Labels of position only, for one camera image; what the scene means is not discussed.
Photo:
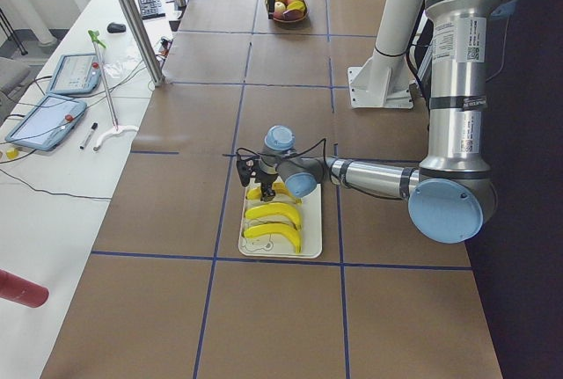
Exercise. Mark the brown wicker basket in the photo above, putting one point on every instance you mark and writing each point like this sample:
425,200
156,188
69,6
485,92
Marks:
286,22

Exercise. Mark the yellow starfruit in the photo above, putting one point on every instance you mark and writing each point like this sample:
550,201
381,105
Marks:
297,6

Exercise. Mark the dark red mango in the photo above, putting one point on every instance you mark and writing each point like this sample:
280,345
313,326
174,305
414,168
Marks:
292,16

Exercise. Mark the white bear tray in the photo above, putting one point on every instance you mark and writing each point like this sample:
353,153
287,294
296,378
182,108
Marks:
277,246

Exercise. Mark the black keyboard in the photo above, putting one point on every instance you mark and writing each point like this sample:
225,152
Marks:
150,9

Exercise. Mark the black computer mouse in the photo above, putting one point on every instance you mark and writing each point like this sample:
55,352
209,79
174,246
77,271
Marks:
116,28

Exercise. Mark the white reacher grabber tool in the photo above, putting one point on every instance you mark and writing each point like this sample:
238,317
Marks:
117,128

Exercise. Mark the black marker pen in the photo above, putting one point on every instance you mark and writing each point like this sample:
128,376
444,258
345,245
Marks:
89,135

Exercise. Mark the upper blue teach pendant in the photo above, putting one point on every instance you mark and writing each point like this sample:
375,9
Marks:
75,74

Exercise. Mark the blue teach pendant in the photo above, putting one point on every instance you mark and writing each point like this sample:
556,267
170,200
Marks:
48,124
75,74

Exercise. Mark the lower blue teach pendant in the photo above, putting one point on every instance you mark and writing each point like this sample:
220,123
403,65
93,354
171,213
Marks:
48,124

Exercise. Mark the red cylinder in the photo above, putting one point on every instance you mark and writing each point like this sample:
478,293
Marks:
22,291

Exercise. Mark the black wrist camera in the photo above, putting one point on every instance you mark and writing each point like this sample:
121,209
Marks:
245,165

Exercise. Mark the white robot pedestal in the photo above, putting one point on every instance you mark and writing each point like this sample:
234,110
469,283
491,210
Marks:
383,80

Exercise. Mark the aluminium frame post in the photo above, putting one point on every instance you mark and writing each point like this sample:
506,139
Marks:
142,41

